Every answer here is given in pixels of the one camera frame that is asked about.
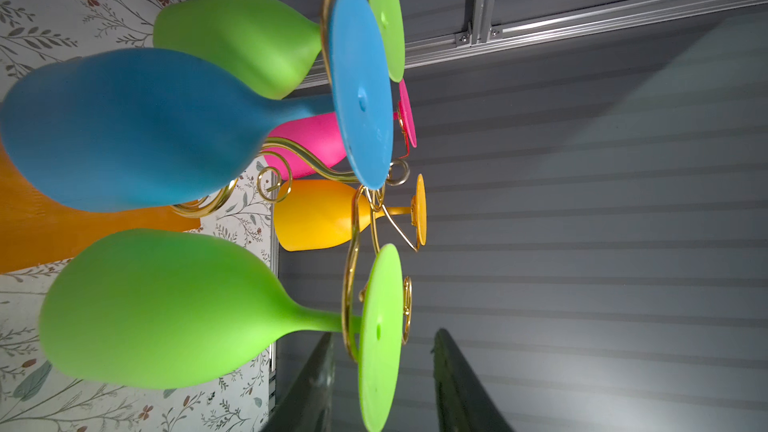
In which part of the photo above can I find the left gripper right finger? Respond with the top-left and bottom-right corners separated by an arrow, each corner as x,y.
432,328 -> 513,432

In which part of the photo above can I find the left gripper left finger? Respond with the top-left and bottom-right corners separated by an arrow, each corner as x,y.
262,333 -> 335,431

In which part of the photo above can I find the green wine glass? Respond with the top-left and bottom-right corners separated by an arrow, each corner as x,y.
39,229 -> 404,431
153,0 -> 405,99

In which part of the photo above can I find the gold rack with orange base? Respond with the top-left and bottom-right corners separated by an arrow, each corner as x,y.
0,0 -> 421,364

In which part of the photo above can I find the yellow wine glass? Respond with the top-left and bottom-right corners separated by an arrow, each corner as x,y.
274,175 -> 428,252

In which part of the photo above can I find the pink wine glass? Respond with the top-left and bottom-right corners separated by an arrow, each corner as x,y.
265,79 -> 417,179

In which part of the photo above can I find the blue wine glass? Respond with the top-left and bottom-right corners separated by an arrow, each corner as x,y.
1,0 -> 393,213

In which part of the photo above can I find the floral table mat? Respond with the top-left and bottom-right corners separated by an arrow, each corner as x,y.
1,0 -> 273,431

